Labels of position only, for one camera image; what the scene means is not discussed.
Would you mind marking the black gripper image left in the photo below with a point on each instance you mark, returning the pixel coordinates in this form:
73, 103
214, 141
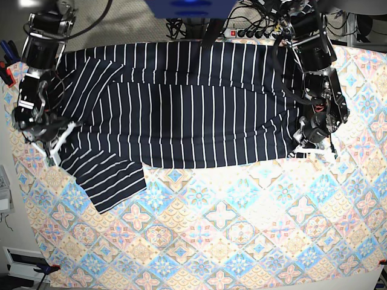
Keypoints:
51, 129

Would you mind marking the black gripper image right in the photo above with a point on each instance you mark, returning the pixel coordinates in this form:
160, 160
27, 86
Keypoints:
314, 130

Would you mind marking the navy white striped T-shirt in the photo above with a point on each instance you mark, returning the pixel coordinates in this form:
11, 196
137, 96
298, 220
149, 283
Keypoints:
172, 105

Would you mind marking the patterned tile tablecloth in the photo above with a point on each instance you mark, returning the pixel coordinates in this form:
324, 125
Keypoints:
271, 223

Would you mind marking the white device left edge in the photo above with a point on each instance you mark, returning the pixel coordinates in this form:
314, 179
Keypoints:
6, 201

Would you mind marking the red black clamp upper left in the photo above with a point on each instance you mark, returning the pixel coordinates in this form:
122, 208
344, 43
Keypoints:
11, 56

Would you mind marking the white box lower left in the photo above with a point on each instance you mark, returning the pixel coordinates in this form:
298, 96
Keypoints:
23, 262

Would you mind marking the blue black clamp lower left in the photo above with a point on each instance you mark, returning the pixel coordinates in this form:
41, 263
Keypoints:
46, 269

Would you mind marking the white power strip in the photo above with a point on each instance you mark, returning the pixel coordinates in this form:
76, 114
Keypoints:
251, 34

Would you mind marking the black center post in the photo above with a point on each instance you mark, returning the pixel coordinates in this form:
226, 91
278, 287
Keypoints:
213, 31

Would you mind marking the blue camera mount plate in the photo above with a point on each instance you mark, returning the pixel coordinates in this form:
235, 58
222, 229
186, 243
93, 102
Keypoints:
218, 9

